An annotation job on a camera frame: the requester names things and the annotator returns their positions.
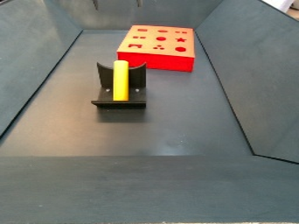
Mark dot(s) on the red shape sorter block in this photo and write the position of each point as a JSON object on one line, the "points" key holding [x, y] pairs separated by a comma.
{"points": [[162, 47]]}

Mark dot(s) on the black curved fixture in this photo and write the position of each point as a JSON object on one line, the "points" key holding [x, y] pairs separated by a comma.
{"points": [[136, 88]]}

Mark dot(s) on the yellow oval cylinder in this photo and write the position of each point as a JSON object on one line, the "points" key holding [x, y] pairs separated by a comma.
{"points": [[120, 80]]}

